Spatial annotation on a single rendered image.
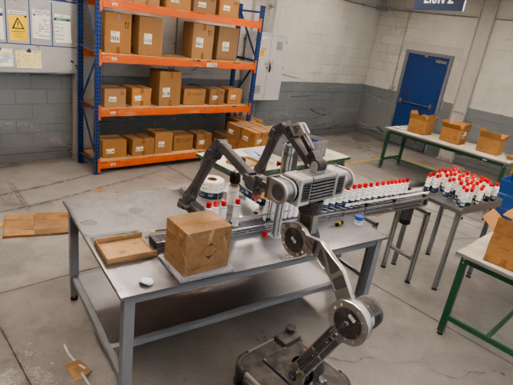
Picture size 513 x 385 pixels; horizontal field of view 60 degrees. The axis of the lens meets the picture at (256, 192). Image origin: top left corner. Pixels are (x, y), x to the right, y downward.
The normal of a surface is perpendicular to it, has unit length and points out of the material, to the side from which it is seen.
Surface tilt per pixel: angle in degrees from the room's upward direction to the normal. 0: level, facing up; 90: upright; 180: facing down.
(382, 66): 90
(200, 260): 90
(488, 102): 90
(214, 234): 90
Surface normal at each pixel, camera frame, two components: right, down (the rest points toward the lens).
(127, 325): 0.55, 0.36
